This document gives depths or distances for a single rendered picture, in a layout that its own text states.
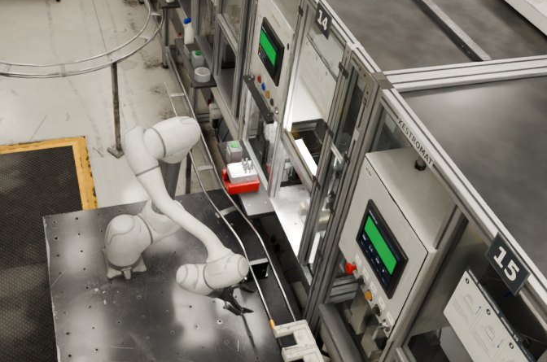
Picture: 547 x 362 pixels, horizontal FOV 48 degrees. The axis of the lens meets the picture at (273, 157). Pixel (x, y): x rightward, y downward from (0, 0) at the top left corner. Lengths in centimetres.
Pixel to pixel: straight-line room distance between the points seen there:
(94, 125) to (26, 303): 161
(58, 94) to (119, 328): 274
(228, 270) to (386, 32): 103
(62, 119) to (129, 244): 224
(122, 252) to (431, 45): 160
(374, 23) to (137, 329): 162
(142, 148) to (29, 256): 177
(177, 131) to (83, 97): 275
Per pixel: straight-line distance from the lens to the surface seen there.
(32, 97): 516
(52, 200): 427
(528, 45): 241
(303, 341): 260
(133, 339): 278
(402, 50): 214
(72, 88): 522
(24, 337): 366
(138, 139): 237
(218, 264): 232
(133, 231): 281
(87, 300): 291
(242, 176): 296
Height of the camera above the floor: 306
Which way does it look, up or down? 42 degrees down
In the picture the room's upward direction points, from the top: 9 degrees clockwise
